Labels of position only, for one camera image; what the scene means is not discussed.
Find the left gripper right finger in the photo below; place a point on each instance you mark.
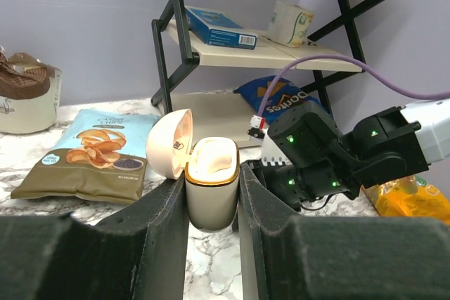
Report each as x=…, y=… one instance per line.
x=285, y=255

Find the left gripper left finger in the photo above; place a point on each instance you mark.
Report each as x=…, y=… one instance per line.
x=137, y=253

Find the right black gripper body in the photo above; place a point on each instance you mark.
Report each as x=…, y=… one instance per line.
x=281, y=180

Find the beige earbud charging case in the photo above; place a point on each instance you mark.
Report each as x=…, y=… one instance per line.
x=212, y=199

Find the beige stem earbud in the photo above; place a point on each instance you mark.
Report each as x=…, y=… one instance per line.
x=211, y=157

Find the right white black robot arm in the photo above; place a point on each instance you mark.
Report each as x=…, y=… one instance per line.
x=305, y=157

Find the blue Doritos chip bag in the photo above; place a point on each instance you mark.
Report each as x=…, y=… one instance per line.
x=284, y=96

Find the light blue chip bag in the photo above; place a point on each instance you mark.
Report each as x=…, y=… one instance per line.
x=100, y=157

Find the orange snack bag on table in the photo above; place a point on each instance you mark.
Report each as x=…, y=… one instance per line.
x=409, y=196

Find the blue box on shelf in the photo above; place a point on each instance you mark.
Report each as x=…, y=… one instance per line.
x=215, y=28

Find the brown white paper cup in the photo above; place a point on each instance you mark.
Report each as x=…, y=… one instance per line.
x=30, y=94

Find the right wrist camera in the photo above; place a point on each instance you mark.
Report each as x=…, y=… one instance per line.
x=271, y=154

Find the black frame beige shelf rack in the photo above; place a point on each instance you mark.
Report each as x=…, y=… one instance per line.
x=178, y=52

